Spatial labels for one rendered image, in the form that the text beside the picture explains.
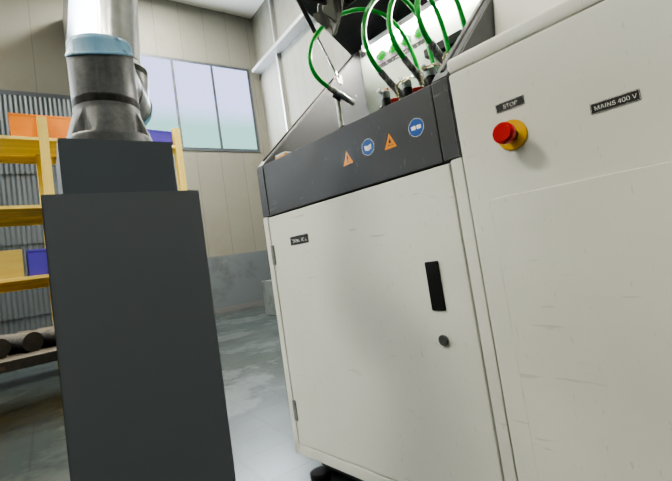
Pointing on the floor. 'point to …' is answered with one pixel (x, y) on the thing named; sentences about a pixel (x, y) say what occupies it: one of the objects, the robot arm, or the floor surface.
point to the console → (578, 228)
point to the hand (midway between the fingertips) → (335, 31)
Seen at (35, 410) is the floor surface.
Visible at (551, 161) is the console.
